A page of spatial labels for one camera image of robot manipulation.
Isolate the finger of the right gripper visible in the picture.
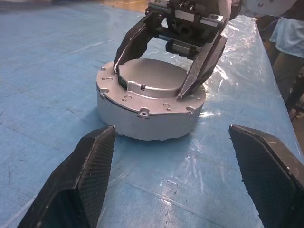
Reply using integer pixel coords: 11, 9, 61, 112
177, 35, 228, 101
113, 11, 167, 74

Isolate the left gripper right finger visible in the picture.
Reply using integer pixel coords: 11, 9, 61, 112
228, 124, 304, 228

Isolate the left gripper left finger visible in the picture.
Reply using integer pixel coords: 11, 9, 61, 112
18, 125, 116, 228

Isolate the silver motor lid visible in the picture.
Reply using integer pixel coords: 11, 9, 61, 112
95, 58, 206, 119

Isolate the silver round motor housing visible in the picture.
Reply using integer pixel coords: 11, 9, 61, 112
95, 92, 203, 142

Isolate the light blue cloth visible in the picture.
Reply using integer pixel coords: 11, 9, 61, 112
269, 16, 304, 59

